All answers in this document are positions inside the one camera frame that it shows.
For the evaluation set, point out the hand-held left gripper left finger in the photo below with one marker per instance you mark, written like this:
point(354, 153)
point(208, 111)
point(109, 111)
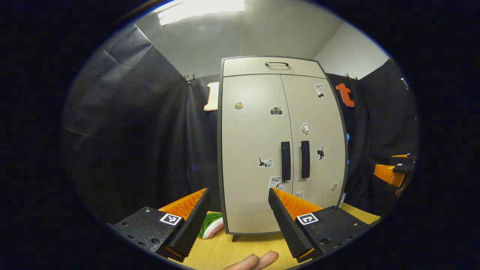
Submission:
point(193, 225)

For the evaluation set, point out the ceiling light panel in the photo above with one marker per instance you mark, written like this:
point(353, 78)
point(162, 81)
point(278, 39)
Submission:
point(198, 9)

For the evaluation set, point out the green white striped soft item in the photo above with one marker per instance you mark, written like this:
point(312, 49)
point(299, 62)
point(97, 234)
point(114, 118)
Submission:
point(210, 225)

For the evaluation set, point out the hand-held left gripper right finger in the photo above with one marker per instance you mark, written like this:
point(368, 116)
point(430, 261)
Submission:
point(287, 225)

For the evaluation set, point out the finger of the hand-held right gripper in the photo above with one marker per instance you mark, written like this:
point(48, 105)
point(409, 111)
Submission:
point(403, 156)
point(388, 173)

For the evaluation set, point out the black backdrop cloth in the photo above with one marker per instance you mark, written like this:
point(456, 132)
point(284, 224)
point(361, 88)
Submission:
point(131, 131)

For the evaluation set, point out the white shoe cabinet door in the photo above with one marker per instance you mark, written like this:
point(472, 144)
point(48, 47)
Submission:
point(251, 142)
point(322, 112)

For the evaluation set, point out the white double-door shoe cabinet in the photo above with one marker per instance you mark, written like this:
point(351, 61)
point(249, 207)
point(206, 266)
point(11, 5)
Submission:
point(219, 150)

